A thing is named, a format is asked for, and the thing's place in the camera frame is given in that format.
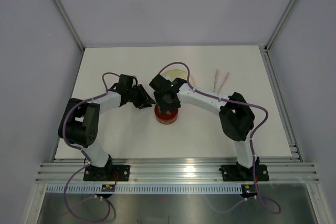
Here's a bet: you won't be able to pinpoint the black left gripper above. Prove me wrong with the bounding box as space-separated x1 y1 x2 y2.
127 84 155 109

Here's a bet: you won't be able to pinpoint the red lunch box lid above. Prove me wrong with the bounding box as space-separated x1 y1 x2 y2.
154 105 178 125

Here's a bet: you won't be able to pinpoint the cream green round plate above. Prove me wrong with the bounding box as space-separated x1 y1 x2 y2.
160 69 188 82

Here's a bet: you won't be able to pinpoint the pink cat paw tongs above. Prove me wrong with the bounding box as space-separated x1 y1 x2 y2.
212 69 231 93

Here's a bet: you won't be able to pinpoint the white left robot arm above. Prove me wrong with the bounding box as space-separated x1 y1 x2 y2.
58 74 155 182

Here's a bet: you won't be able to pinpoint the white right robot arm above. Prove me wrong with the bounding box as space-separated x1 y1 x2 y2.
149 74 257 181

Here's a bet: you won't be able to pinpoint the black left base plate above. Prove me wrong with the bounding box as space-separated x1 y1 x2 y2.
83 165 131 182

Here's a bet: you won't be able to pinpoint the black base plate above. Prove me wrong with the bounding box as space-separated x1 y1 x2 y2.
83 165 131 182
218 164 269 182

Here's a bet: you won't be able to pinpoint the white slotted cable duct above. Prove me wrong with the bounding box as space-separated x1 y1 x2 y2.
46 184 242 195

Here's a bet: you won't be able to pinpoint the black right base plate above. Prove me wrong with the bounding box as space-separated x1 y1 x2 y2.
218 164 269 182

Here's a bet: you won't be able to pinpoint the right side aluminium rail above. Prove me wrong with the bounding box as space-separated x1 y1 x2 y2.
259 46 304 162

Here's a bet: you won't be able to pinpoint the aluminium rail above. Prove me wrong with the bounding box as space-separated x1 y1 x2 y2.
259 46 304 162
35 158 319 184

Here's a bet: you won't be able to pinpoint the aluminium front rail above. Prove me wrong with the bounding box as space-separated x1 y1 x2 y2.
35 158 319 184

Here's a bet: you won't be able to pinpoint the left aluminium frame post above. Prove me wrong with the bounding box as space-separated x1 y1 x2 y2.
52 0 85 53

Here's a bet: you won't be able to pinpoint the aluminium frame post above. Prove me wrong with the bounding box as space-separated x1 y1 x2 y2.
265 0 299 53
52 0 85 53

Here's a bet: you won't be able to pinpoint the right aluminium frame post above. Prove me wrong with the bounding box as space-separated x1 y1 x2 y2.
265 0 299 53

